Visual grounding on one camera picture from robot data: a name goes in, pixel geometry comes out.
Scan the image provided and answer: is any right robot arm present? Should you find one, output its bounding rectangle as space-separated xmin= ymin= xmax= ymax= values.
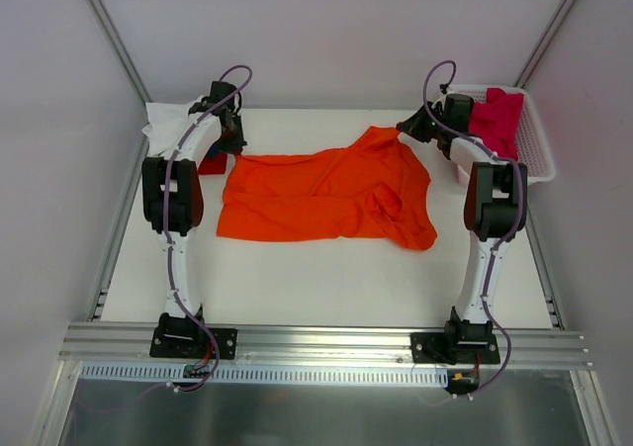
xmin=397 ymin=93 xmax=527 ymax=365

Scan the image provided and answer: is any white slotted cable duct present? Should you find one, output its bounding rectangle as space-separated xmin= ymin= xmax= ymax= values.
xmin=80 ymin=362 xmax=449 ymax=389

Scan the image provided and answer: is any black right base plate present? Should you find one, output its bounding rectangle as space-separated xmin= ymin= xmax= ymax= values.
xmin=410 ymin=332 xmax=501 ymax=365

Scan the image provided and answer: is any orange t-shirt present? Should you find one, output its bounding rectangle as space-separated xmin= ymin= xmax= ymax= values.
xmin=217 ymin=127 xmax=437 ymax=251

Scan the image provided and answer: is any red folded t-shirt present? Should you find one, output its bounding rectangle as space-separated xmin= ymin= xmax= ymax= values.
xmin=198 ymin=152 xmax=227 ymax=176

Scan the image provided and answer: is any white folded t-shirt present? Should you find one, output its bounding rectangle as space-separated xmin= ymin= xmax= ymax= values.
xmin=141 ymin=101 xmax=204 ymax=163

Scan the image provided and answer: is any magenta crumpled t-shirt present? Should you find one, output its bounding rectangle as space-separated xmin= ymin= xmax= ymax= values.
xmin=469 ymin=87 xmax=524 ymax=160

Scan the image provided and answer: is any aluminium mounting rail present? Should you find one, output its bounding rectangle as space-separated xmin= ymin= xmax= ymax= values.
xmin=58 ymin=321 xmax=594 ymax=371

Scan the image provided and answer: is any white plastic basket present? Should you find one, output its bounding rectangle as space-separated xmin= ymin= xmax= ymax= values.
xmin=451 ymin=84 xmax=556 ymax=185

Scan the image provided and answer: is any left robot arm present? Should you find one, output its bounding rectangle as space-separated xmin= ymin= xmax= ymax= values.
xmin=141 ymin=78 xmax=246 ymax=359

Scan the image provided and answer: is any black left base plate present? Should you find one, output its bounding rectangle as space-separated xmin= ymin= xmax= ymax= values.
xmin=149 ymin=318 xmax=237 ymax=360

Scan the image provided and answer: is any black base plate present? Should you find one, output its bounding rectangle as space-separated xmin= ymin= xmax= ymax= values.
xmin=410 ymin=332 xmax=501 ymax=365
xmin=149 ymin=318 xmax=237 ymax=360

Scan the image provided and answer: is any blue folded t-shirt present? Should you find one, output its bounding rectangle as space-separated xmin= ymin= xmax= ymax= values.
xmin=208 ymin=145 xmax=221 ymax=158

